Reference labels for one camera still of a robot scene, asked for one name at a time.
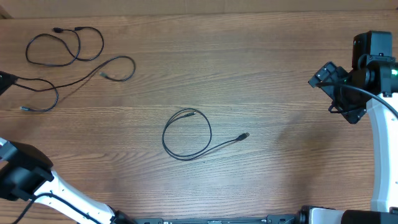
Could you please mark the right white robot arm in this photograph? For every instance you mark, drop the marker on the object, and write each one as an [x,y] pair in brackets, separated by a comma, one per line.
[369,88]

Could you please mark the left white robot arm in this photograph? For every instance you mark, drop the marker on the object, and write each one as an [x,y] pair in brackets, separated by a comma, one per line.
[29,175]

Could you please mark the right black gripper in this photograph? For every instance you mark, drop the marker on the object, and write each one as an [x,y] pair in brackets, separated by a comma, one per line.
[353,112]

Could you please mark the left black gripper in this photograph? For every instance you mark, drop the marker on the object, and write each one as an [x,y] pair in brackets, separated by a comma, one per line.
[5,79]

